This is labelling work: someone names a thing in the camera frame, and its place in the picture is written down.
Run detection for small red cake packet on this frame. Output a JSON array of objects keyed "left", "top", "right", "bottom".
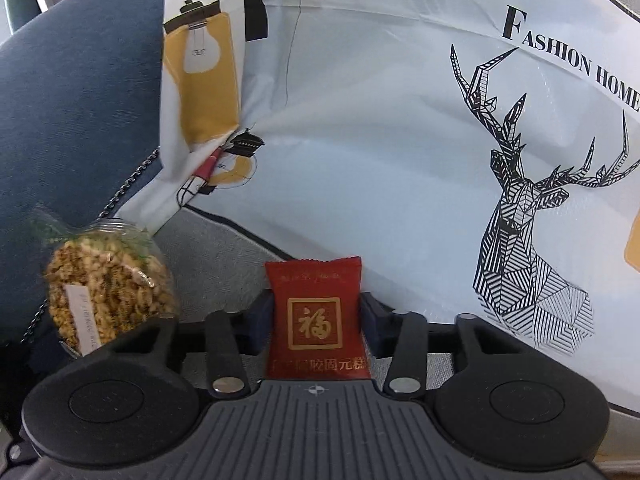
[{"left": 265, "top": 257, "right": 370, "bottom": 380}]

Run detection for round puffed grain snack bag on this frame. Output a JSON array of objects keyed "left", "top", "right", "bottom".
[{"left": 32, "top": 208, "right": 178, "bottom": 356}]

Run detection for deer print sofa cover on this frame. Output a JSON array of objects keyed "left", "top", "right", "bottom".
[{"left": 120, "top": 0, "right": 639, "bottom": 410}]

